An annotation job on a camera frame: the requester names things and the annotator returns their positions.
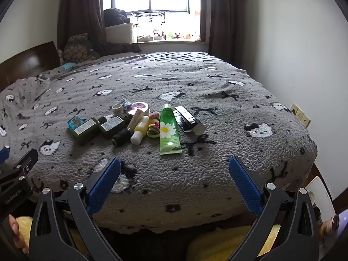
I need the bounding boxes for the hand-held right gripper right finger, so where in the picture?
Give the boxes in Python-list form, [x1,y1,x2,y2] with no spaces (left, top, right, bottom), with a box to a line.
[227,156,319,261]

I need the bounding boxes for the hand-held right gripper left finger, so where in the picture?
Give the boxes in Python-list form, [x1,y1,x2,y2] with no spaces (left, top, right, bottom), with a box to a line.
[28,157,123,261]

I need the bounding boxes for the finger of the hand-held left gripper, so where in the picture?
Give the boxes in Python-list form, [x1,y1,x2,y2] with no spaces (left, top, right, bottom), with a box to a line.
[0,146,11,165]
[13,148,39,176]

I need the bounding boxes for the blue wet wipes packet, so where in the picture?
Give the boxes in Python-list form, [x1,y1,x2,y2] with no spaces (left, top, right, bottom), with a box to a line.
[67,115,87,130]

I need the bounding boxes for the white tube yellow cap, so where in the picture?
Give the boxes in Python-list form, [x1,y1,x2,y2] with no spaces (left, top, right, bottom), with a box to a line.
[130,116,151,145]

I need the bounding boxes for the person's left hand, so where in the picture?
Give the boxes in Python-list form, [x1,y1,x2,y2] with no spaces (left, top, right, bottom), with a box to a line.
[8,214,29,254]

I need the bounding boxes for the black cylindrical bottle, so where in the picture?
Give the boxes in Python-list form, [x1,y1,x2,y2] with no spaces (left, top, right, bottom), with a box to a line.
[111,128,133,147]

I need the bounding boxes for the grey printed blanket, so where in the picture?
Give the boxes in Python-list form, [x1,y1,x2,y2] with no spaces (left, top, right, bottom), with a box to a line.
[0,51,318,234]

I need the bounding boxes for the dark green square bottle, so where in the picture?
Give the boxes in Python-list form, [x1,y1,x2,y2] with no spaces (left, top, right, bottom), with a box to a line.
[71,117,100,145]

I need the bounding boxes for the cream white tube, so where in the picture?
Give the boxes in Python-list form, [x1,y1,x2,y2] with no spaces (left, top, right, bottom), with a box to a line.
[127,109,146,132]

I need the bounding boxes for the white plastic container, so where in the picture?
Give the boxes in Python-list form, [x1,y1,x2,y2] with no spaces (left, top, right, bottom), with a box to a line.
[304,176,338,229]

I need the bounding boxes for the green daisy print tube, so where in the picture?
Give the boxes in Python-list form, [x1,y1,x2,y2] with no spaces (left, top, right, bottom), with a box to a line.
[159,103,182,155]

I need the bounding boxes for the round pink lid tin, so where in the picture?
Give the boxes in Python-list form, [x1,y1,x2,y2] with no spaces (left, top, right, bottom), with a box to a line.
[125,101,151,116]

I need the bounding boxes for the black silver box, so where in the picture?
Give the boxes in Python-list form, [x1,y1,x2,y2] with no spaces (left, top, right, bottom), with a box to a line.
[173,105,206,136]

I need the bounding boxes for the amber bottle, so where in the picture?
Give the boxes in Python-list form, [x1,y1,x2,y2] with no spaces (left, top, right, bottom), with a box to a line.
[319,214,342,238]

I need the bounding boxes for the dark wooden headboard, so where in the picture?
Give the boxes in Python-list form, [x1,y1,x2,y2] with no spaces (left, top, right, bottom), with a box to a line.
[0,41,61,93]

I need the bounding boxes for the dark patterned pillow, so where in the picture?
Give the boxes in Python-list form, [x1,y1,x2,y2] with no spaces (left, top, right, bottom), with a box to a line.
[61,33,100,64]

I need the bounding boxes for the dark windowsill cushion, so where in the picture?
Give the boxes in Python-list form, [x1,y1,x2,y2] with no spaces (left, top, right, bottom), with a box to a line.
[95,41,142,58]

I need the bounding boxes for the white storage box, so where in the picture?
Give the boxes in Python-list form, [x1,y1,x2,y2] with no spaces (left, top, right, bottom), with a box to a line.
[105,22,135,44]

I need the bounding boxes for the brown curtain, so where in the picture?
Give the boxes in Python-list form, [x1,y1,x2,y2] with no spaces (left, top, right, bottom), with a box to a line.
[199,0,240,58]
[57,0,106,51]

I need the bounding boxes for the row of small figurines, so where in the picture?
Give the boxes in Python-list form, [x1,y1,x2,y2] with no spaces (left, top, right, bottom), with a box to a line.
[152,28,201,40]

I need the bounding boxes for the dark folded clothes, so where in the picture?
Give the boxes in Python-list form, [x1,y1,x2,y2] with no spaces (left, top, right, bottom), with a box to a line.
[103,8,132,28]

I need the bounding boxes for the colourful hair tie bundle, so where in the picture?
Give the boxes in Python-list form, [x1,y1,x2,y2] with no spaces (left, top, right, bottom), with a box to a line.
[147,121,162,138]

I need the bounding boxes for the small black wire rack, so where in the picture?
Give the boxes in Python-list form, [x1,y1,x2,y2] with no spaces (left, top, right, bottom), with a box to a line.
[134,11,168,40]

